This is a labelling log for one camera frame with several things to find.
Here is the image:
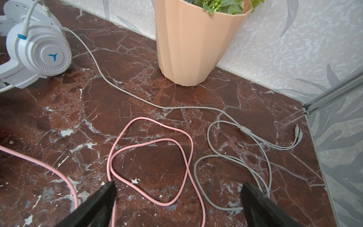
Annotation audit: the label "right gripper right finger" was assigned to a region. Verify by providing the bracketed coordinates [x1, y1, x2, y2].
[241, 183, 301, 227]

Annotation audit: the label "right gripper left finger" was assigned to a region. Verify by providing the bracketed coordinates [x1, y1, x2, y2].
[57, 180, 117, 227]

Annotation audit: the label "pink headphone cable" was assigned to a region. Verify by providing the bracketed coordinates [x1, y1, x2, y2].
[0, 117, 206, 227]

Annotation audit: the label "white headphones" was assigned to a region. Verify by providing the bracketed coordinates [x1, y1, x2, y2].
[1, 1, 72, 92]

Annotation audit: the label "beige flower pot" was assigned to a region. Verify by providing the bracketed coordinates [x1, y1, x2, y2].
[154, 1, 253, 87]

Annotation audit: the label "green artificial plant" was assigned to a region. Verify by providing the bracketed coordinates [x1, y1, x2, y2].
[187, 0, 247, 15]

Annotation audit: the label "grey white headphone cable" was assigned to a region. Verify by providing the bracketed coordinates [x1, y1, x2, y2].
[60, 26, 303, 212]

